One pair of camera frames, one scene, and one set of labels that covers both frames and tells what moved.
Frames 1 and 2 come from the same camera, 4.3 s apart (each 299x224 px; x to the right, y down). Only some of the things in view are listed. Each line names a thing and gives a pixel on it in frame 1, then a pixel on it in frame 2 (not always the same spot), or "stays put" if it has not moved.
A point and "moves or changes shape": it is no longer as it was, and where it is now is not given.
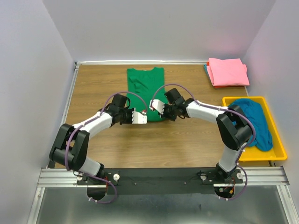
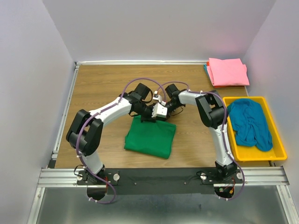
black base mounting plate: x=163 y=180 stays put
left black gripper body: x=126 y=117 → x=145 y=112
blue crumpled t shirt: x=253 y=110 stays put
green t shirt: x=143 y=87 moves or changes shape
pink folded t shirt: x=228 y=72 stays put
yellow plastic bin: x=252 y=153 stays put
